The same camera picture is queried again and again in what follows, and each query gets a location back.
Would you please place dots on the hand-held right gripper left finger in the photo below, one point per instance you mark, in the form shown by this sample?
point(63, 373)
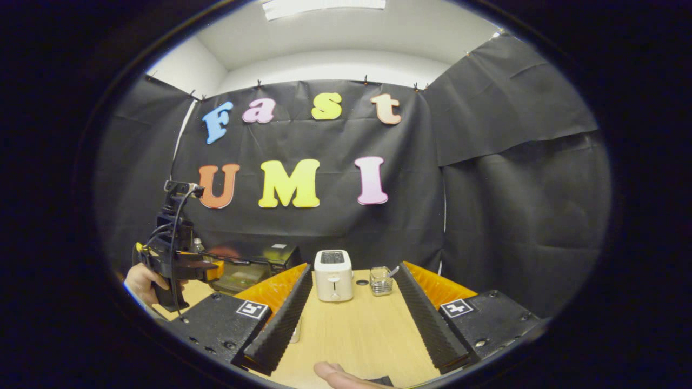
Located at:
point(284, 324)

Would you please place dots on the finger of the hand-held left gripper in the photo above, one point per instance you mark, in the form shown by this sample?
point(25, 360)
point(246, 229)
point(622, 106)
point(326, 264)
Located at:
point(215, 270)

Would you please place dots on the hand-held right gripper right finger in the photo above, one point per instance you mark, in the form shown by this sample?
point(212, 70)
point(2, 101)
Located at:
point(432, 329)

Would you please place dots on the black electric oven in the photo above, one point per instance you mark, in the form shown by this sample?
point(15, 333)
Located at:
point(270, 259)

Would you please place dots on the clear water bottle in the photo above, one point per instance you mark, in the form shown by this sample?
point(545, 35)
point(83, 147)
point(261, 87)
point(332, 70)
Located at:
point(198, 246)

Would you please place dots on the white toaster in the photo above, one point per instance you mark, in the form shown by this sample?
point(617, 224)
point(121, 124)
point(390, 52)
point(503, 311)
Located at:
point(333, 275)

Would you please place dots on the black backdrop cloth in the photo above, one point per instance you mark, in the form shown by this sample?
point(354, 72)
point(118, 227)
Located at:
point(513, 189)

